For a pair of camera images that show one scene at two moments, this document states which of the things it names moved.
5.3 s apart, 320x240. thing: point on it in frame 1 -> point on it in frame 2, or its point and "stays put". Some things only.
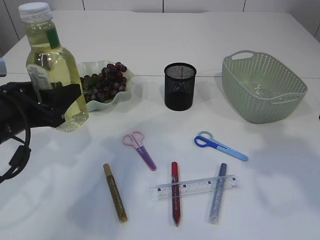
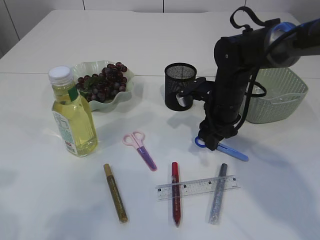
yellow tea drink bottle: x=48 y=64 -> x=73 y=113
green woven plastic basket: x=262 y=89 stays put
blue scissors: x=206 y=139 stays put
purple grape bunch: x=103 y=87 stays put
